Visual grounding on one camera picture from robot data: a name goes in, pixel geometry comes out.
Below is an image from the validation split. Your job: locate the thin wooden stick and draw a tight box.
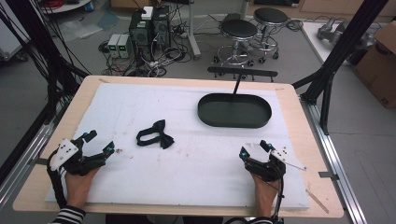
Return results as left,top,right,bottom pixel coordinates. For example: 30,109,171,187
304,189,331,215

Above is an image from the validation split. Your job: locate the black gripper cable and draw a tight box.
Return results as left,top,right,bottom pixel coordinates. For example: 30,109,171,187
46,150,68,209
223,174,286,224

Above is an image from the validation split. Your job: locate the person's left hand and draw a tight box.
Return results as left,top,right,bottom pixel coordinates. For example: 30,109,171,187
64,167,101,208

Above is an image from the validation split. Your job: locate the brown cardboard box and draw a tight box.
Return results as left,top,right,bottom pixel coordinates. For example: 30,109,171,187
352,21,396,109

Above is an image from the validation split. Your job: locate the black oval tray with rack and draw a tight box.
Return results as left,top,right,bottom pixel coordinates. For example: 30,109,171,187
196,65,279,130

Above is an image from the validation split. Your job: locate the black metal frame post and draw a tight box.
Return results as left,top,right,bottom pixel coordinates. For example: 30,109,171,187
5,0,92,126
291,0,390,136

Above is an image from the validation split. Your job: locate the white equipment case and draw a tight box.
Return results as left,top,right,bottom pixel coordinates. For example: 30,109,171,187
0,0,31,63

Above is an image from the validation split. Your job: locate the black round stool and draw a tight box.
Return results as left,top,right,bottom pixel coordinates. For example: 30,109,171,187
252,7,290,65
212,19,260,68

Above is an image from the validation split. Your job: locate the black bow tie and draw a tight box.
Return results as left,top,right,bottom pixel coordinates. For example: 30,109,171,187
135,119,176,150

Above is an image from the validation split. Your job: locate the grey power supply unit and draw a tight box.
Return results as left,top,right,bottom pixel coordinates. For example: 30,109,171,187
118,34,134,59
106,33,121,59

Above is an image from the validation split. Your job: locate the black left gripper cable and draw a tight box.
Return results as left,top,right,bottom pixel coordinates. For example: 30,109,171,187
46,150,68,209

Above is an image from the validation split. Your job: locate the person's right hand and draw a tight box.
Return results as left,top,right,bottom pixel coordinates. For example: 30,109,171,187
251,174,280,218

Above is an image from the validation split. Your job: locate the black computer tower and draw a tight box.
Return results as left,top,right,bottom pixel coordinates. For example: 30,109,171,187
151,5,172,51
128,10,154,61

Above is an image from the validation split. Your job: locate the tangle of floor cables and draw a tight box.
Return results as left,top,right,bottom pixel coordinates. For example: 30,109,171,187
97,18,195,78

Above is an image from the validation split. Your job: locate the white foam mat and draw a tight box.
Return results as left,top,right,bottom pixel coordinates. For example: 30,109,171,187
44,81,312,210

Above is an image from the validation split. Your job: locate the grey metal table leg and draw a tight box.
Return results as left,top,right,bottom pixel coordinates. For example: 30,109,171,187
186,0,203,61

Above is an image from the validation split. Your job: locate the grey tape strip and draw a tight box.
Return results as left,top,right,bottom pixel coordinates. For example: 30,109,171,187
28,157,50,166
318,171,340,182

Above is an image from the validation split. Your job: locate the clear plastic sheet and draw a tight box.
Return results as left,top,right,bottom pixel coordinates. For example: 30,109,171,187
58,19,105,41

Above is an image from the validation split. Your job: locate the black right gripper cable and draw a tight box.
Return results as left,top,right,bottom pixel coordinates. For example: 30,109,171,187
223,174,286,224

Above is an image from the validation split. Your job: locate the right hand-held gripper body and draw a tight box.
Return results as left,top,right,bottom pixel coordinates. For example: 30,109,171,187
245,148,308,183

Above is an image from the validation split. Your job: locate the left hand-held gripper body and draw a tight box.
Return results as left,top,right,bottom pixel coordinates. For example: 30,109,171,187
49,138,107,176

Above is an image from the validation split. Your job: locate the bundle of black cables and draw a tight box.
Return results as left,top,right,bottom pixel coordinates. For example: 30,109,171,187
31,0,92,94

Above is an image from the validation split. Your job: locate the aluminium table rail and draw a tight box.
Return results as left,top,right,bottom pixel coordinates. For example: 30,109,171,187
0,119,64,204
299,95,369,224

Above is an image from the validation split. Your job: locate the round white table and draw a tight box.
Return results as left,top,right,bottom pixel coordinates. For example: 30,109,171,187
39,0,93,15

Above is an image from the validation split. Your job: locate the white box device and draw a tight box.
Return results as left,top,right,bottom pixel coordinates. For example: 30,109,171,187
140,6,155,21

